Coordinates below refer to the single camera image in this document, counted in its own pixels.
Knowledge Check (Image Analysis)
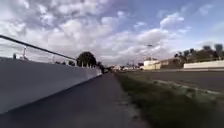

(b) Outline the dark round tree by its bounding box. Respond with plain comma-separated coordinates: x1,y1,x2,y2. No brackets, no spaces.
76,51,98,68

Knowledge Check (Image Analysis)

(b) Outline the street lamp pole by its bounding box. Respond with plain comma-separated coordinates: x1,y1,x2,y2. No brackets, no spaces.
145,43,154,70

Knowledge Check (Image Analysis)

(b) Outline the pale low building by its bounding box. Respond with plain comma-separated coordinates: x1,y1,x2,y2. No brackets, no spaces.
142,57,183,71

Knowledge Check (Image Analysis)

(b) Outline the dark asphalt footpath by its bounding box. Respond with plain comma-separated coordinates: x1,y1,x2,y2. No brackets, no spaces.
0,72,151,128

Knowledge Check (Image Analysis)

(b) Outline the grass strip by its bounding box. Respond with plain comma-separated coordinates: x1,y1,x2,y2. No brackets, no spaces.
114,71,224,128

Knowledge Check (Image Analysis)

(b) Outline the metal railing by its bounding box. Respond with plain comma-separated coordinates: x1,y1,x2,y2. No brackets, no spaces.
0,34,101,70

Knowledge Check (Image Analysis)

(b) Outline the grey asphalt road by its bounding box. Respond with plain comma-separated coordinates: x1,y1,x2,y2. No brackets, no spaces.
128,70,224,94

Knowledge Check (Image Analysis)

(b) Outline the row of trees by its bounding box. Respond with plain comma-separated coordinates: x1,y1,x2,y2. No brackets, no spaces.
173,43,224,63

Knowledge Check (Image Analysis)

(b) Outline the white concrete wall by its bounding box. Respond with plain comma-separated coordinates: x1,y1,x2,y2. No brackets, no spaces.
0,56,103,115

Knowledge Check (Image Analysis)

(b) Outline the long white wall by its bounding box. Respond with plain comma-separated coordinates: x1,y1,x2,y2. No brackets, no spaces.
183,59,224,70

